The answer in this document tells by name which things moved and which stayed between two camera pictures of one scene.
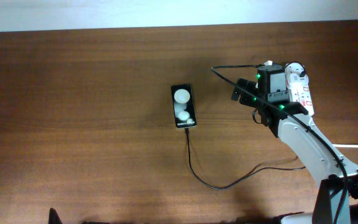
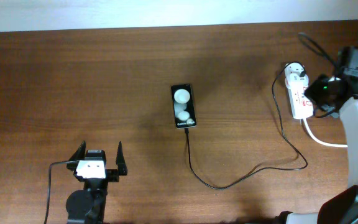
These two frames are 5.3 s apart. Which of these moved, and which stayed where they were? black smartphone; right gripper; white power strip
Moved: right gripper
Stayed: black smartphone; white power strip
